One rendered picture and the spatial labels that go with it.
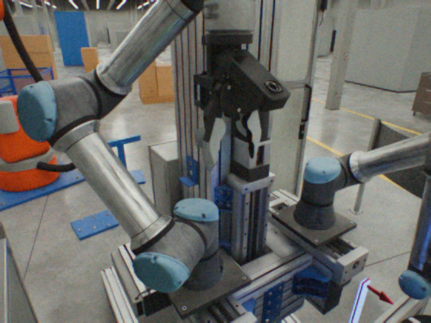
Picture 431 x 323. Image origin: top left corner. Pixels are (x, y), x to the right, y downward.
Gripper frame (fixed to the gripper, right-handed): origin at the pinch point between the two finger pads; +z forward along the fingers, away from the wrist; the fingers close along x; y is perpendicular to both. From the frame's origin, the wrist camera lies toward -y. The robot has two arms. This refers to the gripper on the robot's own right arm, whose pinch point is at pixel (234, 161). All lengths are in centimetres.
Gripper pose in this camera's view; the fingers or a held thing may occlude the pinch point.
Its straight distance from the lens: 50.7
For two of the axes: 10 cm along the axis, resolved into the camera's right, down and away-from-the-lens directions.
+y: -5.5, -3.5, 7.6
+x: -8.3, 2.3, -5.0
